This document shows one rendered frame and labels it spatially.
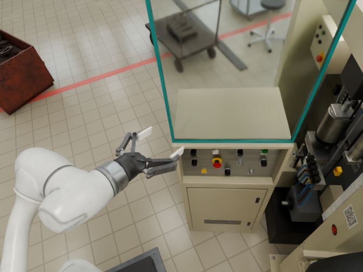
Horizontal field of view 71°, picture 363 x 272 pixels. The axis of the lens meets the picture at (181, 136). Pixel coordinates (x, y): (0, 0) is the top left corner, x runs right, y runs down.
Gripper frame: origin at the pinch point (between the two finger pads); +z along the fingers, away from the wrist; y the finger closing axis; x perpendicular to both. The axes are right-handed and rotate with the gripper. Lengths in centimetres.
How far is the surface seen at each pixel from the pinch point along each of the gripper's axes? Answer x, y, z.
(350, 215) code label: -17, 65, 38
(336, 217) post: -27, 64, 45
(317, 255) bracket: -47, 68, 39
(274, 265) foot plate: -131, 68, 83
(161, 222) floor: -147, -25, 61
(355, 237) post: -23, 71, 36
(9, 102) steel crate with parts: -144, -265, 58
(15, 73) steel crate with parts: -110, -267, 74
